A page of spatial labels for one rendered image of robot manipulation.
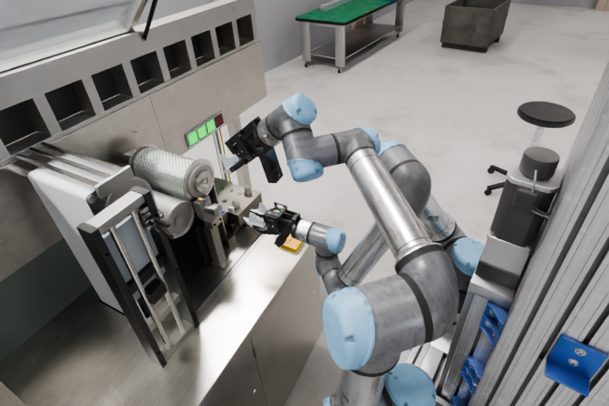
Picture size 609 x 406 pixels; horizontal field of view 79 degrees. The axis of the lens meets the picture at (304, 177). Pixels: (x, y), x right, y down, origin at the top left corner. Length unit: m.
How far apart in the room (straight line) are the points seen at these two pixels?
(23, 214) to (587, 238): 1.35
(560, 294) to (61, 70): 1.34
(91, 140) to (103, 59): 0.26
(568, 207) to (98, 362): 1.26
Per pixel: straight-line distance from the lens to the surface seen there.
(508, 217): 0.84
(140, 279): 1.06
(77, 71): 1.35
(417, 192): 0.99
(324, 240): 1.16
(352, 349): 0.60
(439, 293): 0.64
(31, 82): 1.29
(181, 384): 1.23
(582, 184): 0.69
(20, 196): 1.33
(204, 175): 1.25
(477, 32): 6.71
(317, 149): 0.82
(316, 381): 2.16
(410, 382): 1.02
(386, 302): 0.61
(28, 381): 1.45
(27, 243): 1.39
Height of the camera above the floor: 1.95
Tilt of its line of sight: 35 degrees down
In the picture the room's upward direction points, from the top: 4 degrees counter-clockwise
